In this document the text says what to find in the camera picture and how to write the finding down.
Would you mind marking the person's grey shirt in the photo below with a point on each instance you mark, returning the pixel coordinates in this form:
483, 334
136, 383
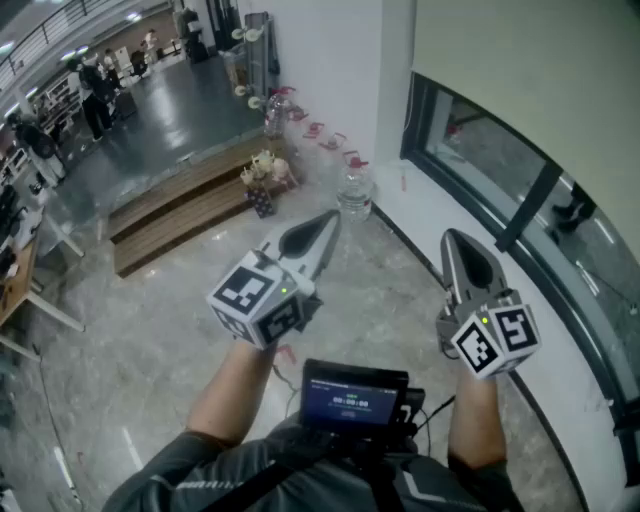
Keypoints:
150, 485

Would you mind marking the person's right forearm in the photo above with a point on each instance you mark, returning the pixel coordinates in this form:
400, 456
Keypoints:
477, 425

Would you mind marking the black rolling suitcase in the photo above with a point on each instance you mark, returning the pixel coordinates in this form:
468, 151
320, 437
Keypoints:
126, 106

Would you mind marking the wooden step platform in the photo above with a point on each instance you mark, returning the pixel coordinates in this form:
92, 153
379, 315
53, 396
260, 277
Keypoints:
190, 210

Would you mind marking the grey metal cart with casters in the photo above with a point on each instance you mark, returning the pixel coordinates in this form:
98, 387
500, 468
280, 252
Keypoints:
260, 60

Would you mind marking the white cloth bundle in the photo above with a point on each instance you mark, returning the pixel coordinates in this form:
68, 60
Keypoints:
30, 220

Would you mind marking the clear plastic cup with straw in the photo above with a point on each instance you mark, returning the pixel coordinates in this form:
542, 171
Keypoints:
261, 176

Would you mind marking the black framed window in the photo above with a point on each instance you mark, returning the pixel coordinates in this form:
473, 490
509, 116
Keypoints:
480, 145

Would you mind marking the white storage shelf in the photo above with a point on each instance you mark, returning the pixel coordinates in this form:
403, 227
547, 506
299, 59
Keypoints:
57, 102

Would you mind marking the teal topped drink cup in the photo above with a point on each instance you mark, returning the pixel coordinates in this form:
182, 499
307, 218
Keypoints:
262, 161

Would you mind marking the black equipment stand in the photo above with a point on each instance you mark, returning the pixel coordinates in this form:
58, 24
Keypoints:
192, 40

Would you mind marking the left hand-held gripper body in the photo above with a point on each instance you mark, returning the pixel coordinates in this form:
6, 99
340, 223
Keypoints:
250, 300

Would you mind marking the wooden table white legs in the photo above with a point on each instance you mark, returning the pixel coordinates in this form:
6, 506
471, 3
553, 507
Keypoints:
20, 295

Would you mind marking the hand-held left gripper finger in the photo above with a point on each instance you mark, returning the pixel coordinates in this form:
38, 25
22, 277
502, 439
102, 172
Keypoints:
290, 227
322, 252

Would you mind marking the pink drink cup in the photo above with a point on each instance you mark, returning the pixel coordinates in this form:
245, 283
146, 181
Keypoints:
280, 169

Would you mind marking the black mezzanine railing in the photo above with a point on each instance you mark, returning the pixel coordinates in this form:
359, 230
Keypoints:
45, 35

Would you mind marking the cream drink cup with straw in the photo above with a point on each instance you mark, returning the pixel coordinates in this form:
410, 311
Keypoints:
247, 177

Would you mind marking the white roller window blind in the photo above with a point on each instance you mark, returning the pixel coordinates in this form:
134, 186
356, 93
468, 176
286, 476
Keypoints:
540, 75

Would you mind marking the person's left forearm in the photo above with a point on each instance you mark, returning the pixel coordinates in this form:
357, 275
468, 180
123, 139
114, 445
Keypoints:
235, 395

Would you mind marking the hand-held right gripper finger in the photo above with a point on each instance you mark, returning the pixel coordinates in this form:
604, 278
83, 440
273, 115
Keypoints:
451, 280
495, 275

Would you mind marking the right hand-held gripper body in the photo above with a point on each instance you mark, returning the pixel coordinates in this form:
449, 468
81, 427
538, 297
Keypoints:
495, 340

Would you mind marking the black office chair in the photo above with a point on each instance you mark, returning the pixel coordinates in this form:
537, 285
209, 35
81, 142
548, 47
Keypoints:
140, 65

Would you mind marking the black chest-mounted display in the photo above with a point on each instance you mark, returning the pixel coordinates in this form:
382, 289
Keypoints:
350, 405

